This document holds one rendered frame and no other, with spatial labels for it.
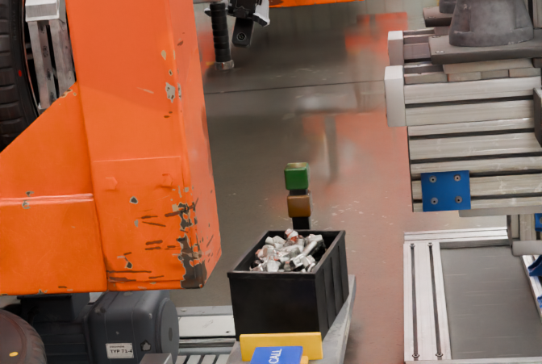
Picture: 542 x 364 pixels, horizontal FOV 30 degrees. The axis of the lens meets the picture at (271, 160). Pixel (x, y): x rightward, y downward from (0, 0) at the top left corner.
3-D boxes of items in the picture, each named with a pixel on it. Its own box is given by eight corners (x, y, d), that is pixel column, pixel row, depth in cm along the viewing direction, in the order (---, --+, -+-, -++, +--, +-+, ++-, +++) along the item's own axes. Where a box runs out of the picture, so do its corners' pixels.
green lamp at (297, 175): (288, 184, 177) (286, 162, 176) (310, 183, 177) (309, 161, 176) (285, 190, 174) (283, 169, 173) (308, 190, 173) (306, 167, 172)
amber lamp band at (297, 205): (291, 211, 179) (289, 190, 178) (313, 211, 178) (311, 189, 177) (288, 219, 175) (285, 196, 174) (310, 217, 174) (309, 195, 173)
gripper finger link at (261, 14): (269, 3, 234) (251, -7, 241) (265, 28, 236) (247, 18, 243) (281, 4, 235) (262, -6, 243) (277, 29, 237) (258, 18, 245)
